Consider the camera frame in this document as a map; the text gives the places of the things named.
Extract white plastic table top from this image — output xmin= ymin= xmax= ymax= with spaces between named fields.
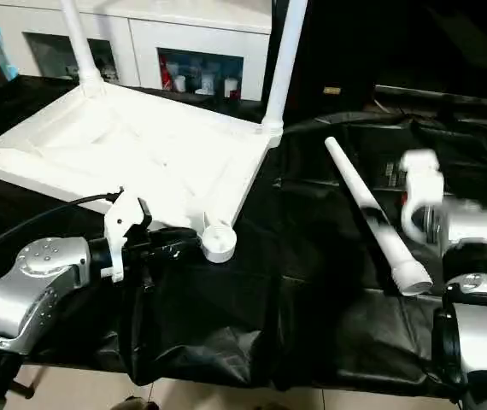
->
xmin=0 ymin=81 xmax=285 ymax=264

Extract white plastic table leg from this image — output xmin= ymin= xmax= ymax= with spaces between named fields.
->
xmin=324 ymin=136 xmax=435 ymax=298
xmin=262 ymin=0 xmax=309 ymax=135
xmin=59 ymin=0 xmax=105 ymax=97

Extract black table mat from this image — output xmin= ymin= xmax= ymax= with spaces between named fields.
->
xmin=0 ymin=73 xmax=487 ymax=401

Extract long black bar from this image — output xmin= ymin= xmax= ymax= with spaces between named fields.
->
xmin=375 ymin=83 xmax=487 ymax=103

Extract white glass-door cabinet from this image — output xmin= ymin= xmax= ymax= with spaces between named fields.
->
xmin=0 ymin=0 xmax=273 ymax=102

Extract teal plastic object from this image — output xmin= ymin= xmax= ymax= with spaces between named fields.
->
xmin=0 ymin=21 xmax=15 ymax=79

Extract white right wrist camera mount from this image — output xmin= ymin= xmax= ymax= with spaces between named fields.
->
xmin=397 ymin=149 xmax=447 ymax=243

